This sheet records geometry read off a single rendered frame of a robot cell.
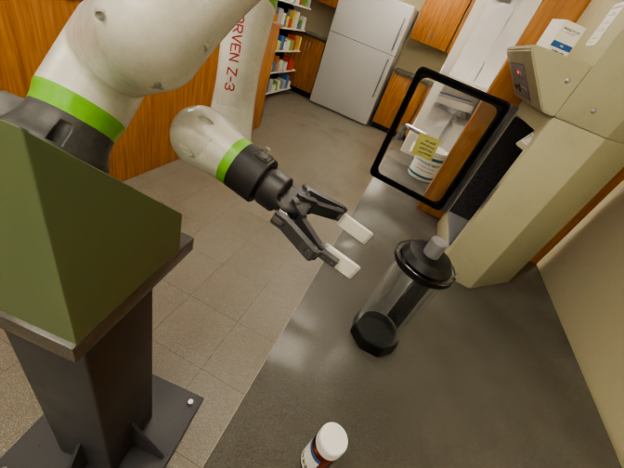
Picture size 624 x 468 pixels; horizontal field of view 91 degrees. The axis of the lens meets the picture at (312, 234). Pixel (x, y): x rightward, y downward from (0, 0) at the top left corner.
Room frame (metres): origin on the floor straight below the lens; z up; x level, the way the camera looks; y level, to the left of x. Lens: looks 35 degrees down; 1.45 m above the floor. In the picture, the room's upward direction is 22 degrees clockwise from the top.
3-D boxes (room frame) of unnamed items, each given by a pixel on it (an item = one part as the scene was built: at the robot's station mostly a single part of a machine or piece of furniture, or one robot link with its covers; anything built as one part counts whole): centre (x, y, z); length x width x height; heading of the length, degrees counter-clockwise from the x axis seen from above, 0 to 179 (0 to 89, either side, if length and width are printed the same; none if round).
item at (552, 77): (0.93, -0.35, 1.46); 0.32 x 0.11 x 0.10; 171
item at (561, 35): (0.89, -0.34, 1.54); 0.05 x 0.05 x 0.06; 10
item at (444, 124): (1.12, -0.27, 1.19); 0.30 x 0.01 x 0.40; 73
